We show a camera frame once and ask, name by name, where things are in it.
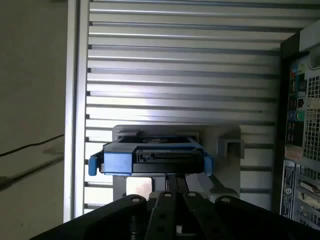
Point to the black PC case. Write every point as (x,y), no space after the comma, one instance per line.
(311,117)

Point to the hard disk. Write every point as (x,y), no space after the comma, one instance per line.
(117,160)

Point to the grey parts rack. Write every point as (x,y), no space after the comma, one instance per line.
(212,140)

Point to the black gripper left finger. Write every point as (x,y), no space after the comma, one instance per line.
(160,215)

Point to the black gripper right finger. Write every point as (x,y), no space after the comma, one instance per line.
(200,215)

